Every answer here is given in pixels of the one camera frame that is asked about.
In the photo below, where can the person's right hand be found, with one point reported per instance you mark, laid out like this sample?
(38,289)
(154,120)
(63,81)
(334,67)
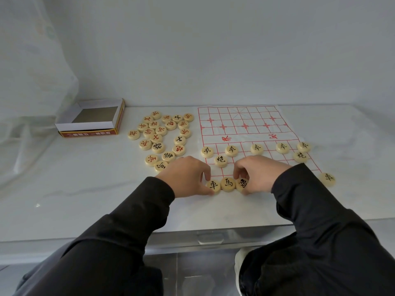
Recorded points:
(262,174)

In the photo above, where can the person's left hand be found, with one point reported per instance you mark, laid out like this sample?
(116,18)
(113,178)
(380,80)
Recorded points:
(185,178)

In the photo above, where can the red grid xiangqi board sheet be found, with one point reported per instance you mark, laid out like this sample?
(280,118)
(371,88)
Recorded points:
(247,115)

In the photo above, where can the sheer white curtain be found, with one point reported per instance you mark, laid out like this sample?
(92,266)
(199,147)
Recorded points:
(31,89)

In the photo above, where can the person's right forearm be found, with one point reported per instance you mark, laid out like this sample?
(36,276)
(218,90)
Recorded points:
(324,237)

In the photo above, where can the pile of wooden xiangqi pieces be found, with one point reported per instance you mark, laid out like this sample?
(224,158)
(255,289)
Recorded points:
(157,132)

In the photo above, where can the white cardboard box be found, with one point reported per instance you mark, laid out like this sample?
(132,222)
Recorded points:
(89,126)

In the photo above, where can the person's white perforated shoe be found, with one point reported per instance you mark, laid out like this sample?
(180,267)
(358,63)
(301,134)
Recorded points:
(239,262)

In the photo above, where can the person's left forearm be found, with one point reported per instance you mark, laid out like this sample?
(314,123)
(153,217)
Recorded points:
(108,243)

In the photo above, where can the grey desk drawer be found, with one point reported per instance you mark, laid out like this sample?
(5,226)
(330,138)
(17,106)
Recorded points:
(179,240)

